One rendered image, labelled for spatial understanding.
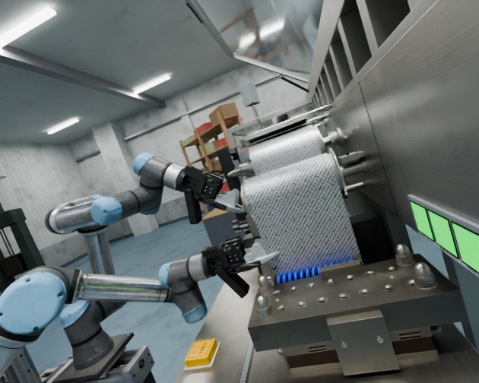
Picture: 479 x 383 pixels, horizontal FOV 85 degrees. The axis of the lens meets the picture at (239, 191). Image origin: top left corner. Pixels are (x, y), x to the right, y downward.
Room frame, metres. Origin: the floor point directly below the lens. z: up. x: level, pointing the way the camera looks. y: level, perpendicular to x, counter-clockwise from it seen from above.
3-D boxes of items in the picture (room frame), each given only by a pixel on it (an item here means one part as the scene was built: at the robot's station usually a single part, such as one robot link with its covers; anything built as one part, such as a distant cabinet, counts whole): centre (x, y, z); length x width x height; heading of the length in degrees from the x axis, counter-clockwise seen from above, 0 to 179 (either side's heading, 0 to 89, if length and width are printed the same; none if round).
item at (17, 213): (4.84, 4.36, 1.27); 0.86 x 0.67 x 2.54; 74
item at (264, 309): (0.55, 0.03, 1.05); 0.04 x 0.04 x 0.04
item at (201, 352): (0.67, 0.24, 0.91); 0.07 x 0.07 x 0.02; 75
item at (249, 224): (0.81, 0.01, 1.05); 0.06 x 0.05 x 0.31; 75
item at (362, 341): (0.46, -0.12, 0.97); 0.10 x 0.03 x 0.11; 75
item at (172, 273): (0.78, 0.26, 1.11); 0.11 x 0.08 x 0.09; 75
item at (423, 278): (0.47, -0.28, 1.05); 0.04 x 0.04 x 0.04
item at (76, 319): (1.04, 0.78, 0.98); 0.13 x 0.12 x 0.14; 147
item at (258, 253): (0.69, 0.00, 1.12); 0.09 x 0.03 x 0.06; 74
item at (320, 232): (0.68, -0.13, 1.11); 0.23 x 0.01 x 0.18; 75
